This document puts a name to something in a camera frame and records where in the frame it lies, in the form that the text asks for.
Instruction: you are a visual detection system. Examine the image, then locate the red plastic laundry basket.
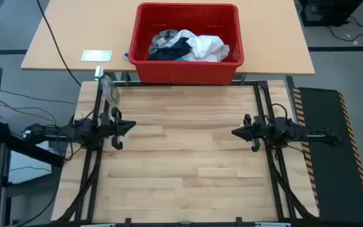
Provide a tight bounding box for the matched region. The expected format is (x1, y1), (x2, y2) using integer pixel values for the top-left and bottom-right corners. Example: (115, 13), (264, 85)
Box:
(128, 2), (245, 85)

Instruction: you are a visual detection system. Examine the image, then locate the green cleaner spray bottle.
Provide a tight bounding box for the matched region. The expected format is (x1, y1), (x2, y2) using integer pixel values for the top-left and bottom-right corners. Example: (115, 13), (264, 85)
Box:
(94, 65), (121, 107)

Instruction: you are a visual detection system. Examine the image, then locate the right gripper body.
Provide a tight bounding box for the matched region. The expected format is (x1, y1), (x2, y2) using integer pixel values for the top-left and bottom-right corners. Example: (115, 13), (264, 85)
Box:
(243, 113), (270, 153)

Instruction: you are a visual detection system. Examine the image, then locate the light wooden desk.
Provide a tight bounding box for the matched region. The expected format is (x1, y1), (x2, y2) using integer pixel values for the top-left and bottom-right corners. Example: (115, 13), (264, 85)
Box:
(20, 0), (316, 76)

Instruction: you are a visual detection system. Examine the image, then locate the white rectangular phone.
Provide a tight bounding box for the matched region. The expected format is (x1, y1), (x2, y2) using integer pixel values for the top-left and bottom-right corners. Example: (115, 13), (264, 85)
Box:
(81, 50), (113, 62)

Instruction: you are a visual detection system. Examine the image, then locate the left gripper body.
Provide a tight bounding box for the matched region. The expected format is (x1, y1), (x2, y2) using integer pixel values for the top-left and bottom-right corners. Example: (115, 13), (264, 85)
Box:
(98, 107), (124, 151)

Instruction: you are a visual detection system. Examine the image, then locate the grey shirt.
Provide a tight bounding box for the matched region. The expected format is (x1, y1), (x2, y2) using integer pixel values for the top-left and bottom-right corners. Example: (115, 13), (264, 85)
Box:
(148, 29), (179, 55)

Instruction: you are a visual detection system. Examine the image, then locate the black computer case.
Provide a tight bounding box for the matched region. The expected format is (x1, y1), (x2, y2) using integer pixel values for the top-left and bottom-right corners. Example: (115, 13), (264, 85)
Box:
(299, 0), (363, 28)

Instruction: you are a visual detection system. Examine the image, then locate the white towel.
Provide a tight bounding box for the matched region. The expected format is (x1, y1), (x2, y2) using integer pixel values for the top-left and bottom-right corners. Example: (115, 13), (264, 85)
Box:
(176, 29), (231, 62)

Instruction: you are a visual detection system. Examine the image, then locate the long black cable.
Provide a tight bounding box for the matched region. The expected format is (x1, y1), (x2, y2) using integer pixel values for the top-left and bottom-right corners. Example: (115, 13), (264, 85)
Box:
(35, 0), (82, 87)

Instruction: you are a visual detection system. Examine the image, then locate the white sheet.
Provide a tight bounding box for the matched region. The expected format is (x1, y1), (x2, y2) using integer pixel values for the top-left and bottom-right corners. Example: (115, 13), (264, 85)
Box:
(8, 141), (61, 184)

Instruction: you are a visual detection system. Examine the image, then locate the navy blue towel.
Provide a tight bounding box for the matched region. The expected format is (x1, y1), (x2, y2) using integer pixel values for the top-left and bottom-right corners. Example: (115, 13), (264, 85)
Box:
(148, 37), (192, 61)

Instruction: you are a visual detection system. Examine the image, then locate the black hazard-striped floor mat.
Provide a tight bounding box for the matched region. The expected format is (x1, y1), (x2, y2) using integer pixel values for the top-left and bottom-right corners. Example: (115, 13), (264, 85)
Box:
(291, 86), (363, 223)

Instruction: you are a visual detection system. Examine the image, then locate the black support beam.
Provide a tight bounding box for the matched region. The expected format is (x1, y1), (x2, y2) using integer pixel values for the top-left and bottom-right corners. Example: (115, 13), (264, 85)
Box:
(0, 121), (66, 168)

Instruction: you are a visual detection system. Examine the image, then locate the black aluminium table frame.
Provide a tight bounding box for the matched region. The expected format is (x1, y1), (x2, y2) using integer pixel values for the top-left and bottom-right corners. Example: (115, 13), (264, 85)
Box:
(54, 80), (320, 227)

